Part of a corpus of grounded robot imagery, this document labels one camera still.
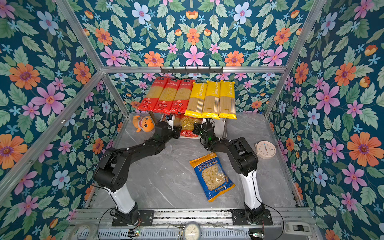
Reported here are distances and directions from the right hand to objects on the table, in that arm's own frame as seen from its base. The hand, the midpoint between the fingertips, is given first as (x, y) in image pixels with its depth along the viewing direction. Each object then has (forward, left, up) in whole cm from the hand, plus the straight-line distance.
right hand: (194, 122), depth 98 cm
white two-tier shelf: (+1, -18, -6) cm, 19 cm away
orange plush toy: (+2, +34, -4) cm, 34 cm away
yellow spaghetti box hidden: (-6, -19, +23) cm, 30 cm away
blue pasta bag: (-36, -12, -10) cm, 39 cm away
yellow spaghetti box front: (-6, -11, +23) cm, 26 cm away
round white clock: (-16, -46, -10) cm, 50 cm away
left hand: (-4, +8, +5) cm, 10 cm away
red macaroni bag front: (+2, +11, +1) cm, 12 cm away
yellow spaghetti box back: (-9, -2, +23) cm, 25 cm away
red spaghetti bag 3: (-3, +5, +24) cm, 24 cm away
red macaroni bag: (0, +5, 0) cm, 5 cm away
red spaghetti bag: (-2, +21, +24) cm, 32 cm away
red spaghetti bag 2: (-10, +14, +24) cm, 29 cm away
